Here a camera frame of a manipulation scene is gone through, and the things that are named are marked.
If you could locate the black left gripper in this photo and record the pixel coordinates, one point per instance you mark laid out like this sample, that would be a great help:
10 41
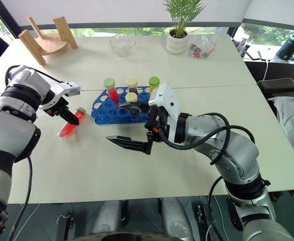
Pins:
58 106

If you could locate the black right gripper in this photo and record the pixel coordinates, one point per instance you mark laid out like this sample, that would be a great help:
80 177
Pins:
157 120

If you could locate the red test tube green cap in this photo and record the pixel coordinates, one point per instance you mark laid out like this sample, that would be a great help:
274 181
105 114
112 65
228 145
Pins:
73 123
112 90

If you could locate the dark test tube cream cap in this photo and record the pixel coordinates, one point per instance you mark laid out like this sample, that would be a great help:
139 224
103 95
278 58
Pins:
132 97
132 85

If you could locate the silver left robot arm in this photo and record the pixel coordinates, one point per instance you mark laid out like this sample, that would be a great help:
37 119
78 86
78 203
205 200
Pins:
9 125

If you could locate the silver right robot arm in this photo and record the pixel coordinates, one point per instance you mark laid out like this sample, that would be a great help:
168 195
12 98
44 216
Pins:
237 155

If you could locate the blue test tube rack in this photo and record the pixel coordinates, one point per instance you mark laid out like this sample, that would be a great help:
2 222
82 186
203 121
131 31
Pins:
107 110

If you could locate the yellow test tube green cap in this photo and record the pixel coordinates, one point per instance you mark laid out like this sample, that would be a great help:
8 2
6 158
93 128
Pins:
154 83

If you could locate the wooden curved stand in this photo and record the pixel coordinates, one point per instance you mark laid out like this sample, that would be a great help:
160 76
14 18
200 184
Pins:
51 45

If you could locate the clear glass bowl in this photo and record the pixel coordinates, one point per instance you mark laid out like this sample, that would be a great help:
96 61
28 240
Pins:
123 45

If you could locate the white ribbed plant pot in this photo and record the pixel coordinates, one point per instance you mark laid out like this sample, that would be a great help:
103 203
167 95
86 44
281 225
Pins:
176 45

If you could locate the grey rounded shell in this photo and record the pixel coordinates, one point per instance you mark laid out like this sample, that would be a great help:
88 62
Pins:
177 218
107 216

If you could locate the clear plastic bag with parts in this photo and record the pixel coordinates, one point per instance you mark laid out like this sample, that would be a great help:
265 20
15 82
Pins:
202 49

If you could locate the green palm plant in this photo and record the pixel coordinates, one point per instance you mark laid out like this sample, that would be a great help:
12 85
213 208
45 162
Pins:
183 15

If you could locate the white bottle with pink label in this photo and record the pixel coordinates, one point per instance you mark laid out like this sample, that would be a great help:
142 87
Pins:
242 42

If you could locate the black chair armrest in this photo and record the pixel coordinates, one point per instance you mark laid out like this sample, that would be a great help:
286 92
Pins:
278 86

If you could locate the dark green kettle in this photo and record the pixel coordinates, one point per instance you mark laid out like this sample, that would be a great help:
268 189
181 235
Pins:
288 49

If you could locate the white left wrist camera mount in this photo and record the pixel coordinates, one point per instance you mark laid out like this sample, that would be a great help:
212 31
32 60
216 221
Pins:
66 88

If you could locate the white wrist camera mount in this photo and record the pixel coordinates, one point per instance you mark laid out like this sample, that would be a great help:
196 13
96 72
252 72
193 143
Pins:
165 98
66 88

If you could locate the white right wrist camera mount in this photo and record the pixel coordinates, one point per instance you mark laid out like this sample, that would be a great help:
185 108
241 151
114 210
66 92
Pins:
165 98

